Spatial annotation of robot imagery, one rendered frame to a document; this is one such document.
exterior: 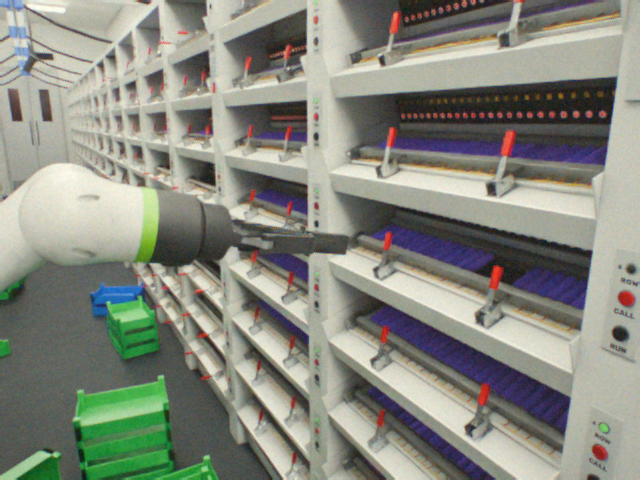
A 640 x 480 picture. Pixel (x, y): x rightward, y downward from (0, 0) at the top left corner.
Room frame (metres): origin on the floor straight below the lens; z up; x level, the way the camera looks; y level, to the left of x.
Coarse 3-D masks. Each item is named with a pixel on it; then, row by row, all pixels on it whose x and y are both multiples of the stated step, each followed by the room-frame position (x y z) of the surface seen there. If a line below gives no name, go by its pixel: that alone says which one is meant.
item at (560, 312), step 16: (368, 240) 1.05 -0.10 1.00; (416, 256) 0.91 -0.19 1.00; (416, 272) 0.88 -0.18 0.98; (432, 272) 0.87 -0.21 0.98; (448, 272) 0.83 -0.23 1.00; (464, 272) 0.81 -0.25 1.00; (480, 288) 0.77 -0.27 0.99; (512, 288) 0.72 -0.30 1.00; (528, 304) 0.68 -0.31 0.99; (544, 304) 0.66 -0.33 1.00; (560, 304) 0.65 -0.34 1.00; (560, 320) 0.63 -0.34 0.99; (576, 320) 0.62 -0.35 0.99
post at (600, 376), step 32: (608, 160) 0.54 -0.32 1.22; (608, 192) 0.54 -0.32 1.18; (608, 224) 0.53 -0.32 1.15; (608, 256) 0.53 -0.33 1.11; (608, 288) 0.52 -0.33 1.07; (608, 352) 0.51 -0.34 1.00; (576, 384) 0.54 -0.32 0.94; (608, 384) 0.51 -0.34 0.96; (576, 416) 0.53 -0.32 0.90; (576, 448) 0.53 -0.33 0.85
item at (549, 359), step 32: (352, 224) 1.10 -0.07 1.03; (384, 224) 1.14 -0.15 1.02; (448, 224) 0.97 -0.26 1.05; (352, 256) 1.05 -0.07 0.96; (576, 256) 0.73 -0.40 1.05; (384, 288) 0.89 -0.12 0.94; (416, 288) 0.84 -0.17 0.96; (448, 320) 0.74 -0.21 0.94; (512, 320) 0.68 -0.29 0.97; (544, 320) 0.66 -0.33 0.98; (512, 352) 0.63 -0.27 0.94; (544, 352) 0.60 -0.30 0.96; (576, 352) 0.54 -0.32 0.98
